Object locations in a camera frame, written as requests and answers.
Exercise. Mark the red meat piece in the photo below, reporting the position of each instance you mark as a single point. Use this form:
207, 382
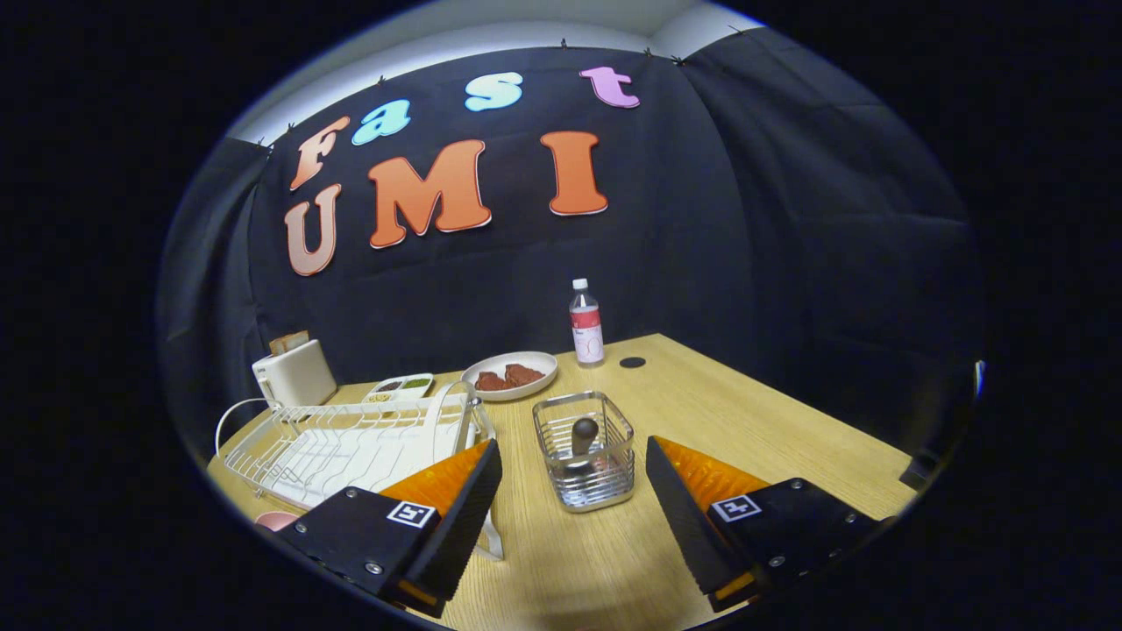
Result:
491, 382
524, 374

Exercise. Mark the white divided condiment dish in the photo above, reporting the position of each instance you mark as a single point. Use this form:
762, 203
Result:
399, 387

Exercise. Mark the white plate with meat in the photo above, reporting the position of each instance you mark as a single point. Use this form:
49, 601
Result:
543, 364

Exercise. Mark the black backdrop cloth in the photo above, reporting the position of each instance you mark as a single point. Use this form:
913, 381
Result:
491, 289

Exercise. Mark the pink plate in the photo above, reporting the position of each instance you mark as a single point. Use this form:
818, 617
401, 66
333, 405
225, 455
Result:
276, 521

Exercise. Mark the toast slice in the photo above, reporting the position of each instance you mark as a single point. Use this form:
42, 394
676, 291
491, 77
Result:
289, 343

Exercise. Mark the black table edge clamp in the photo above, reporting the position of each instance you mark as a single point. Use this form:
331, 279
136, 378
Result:
919, 473

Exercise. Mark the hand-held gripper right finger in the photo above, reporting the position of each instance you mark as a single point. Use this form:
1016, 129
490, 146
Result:
679, 517

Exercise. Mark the white toaster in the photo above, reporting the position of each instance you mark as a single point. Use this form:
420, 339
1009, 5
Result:
298, 377

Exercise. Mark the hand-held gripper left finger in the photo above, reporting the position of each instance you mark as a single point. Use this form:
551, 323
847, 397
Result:
465, 526

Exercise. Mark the clear bottle with red label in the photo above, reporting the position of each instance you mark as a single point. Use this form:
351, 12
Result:
586, 329

